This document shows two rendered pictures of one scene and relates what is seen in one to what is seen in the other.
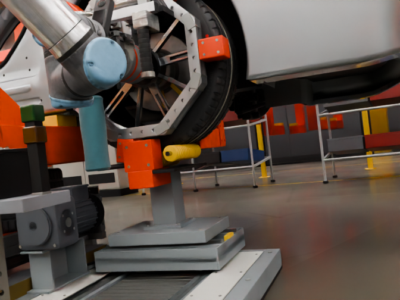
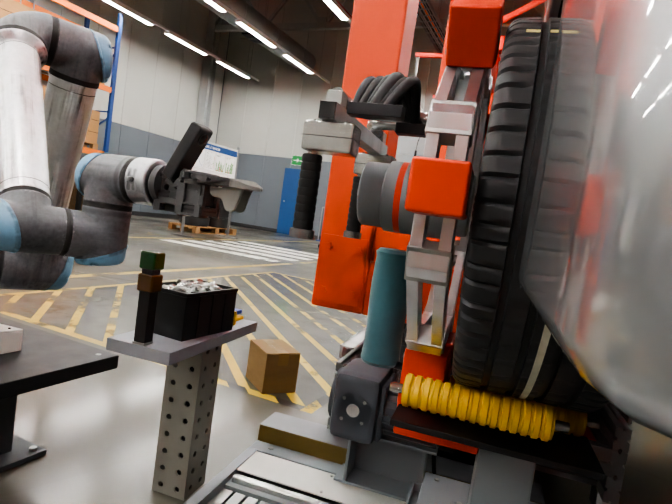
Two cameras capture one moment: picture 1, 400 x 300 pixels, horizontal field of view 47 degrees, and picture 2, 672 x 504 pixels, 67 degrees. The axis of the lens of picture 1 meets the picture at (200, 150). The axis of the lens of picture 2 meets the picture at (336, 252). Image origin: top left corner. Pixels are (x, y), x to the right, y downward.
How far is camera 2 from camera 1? 162 cm
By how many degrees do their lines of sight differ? 87
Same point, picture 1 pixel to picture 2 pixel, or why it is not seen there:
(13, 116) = not seen: hidden behind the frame
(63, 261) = (414, 466)
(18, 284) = (335, 447)
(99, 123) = (377, 293)
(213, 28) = (491, 131)
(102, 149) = (372, 332)
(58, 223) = (334, 403)
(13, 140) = not seen: hidden behind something
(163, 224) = not seen: outside the picture
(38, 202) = (124, 348)
